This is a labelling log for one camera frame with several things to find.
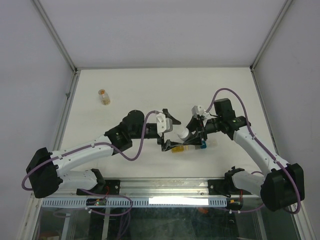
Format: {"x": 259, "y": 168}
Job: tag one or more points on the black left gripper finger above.
{"x": 169, "y": 116}
{"x": 168, "y": 145}

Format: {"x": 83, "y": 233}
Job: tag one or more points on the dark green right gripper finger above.
{"x": 195, "y": 139}
{"x": 194, "y": 123}

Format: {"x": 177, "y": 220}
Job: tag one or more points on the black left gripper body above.
{"x": 149, "y": 134}

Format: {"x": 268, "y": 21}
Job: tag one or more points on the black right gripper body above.
{"x": 212, "y": 125}

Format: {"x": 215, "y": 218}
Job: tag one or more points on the weekly pill organizer strip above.
{"x": 184, "y": 148}

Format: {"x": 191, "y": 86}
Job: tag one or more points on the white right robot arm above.
{"x": 279, "y": 185}

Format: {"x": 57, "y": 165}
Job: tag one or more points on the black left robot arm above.
{"x": 50, "y": 171}

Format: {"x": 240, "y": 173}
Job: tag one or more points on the clear glass bottle orange cap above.
{"x": 104, "y": 97}

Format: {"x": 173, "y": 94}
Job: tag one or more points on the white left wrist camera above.
{"x": 163, "y": 124}

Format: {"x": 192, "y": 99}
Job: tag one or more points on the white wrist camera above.
{"x": 163, "y": 124}
{"x": 199, "y": 111}

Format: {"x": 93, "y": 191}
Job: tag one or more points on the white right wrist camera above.
{"x": 199, "y": 111}

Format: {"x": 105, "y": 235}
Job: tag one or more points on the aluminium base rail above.
{"x": 138, "y": 187}

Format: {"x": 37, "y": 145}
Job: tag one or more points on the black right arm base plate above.
{"x": 222, "y": 187}

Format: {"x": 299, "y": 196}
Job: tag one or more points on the white slotted cable duct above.
{"x": 142, "y": 202}

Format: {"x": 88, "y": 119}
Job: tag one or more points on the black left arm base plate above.
{"x": 110, "y": 187}

